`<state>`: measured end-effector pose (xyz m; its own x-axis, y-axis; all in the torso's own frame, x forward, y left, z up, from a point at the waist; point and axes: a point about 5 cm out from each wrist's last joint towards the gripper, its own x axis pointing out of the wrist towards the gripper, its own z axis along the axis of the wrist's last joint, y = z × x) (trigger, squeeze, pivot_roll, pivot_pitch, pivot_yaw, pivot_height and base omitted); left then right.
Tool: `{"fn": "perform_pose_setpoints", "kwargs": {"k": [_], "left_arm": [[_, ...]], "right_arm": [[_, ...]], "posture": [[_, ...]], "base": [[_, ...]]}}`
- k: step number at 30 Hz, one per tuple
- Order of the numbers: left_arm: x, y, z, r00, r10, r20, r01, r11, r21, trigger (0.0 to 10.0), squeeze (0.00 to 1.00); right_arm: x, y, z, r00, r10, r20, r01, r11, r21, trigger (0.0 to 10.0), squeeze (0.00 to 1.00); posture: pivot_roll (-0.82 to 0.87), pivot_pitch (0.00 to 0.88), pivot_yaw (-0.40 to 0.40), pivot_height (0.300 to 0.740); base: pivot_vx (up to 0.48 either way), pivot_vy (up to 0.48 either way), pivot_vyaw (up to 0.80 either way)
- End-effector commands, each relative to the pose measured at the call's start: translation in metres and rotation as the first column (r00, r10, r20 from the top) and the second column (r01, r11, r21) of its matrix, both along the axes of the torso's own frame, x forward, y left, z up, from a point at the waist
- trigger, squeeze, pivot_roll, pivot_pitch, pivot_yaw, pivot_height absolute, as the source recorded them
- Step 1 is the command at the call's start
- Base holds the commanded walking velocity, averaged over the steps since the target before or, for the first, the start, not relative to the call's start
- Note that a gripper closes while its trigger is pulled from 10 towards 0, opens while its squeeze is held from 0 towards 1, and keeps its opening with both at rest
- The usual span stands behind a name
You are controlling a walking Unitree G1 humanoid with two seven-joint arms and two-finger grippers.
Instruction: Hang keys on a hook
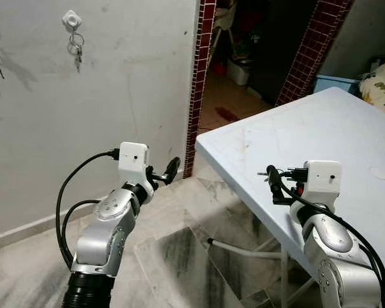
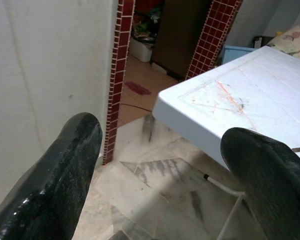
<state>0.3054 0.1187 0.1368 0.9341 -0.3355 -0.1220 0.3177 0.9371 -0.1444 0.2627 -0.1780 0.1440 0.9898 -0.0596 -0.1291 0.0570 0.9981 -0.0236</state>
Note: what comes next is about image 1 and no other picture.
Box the dark red tiled slanted column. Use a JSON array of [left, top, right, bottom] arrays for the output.
[[275, 0, 355, 107]]

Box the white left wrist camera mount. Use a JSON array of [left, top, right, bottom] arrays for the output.
[[118, 142, 156, 201]]

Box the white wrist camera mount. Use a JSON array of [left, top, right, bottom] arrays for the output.
[[118, 142, 156, 201], [304, 160, 343, 212]]

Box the white square wall hook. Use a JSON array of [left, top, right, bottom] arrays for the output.
[[62, 10, 83, 31]]

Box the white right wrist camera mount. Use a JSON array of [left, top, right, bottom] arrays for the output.
[[304, 160, 343, 212]]

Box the white framed chair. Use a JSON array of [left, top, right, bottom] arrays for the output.
[[207, 0, 239, 68]]

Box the dinosaur print cushion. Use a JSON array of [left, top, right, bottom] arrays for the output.
[[359, 58, 385, 118]]

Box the pale blue plastic table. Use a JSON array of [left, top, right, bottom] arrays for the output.
[[195, 87, 385, 291]]

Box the short black left arm cable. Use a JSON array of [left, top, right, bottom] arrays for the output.
[[61, 200, 102, 267]]

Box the blue plastic box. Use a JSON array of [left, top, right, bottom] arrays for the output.
[[313, 74, 363, 97]]

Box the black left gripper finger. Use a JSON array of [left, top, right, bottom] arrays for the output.
[[162, 157, 182, 185]]

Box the long black left arm cable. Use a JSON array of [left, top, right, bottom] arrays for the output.
[[55, 148, 121, 270]]

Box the silver key bunch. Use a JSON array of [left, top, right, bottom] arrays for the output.
[[67, 31, 86, 73]]

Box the dark red tiled door post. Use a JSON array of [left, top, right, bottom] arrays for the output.
[[182, 0, 218, 180]]

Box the white metal table leg frame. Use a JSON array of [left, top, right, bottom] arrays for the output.
[[208, 238, 321, 308]]

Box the white plastic bin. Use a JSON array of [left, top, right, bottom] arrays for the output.
[[227, 58, 255, 86]]

